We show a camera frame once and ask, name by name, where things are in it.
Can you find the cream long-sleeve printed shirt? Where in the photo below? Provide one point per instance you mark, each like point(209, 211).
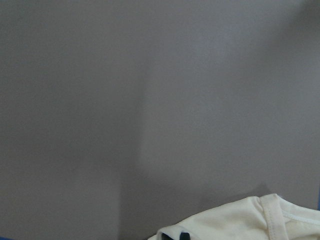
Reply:
point(268, 217)

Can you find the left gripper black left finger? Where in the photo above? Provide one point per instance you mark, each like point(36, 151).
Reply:
point(165, 237)

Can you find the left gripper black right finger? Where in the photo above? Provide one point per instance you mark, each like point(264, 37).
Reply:
point(184, 236)

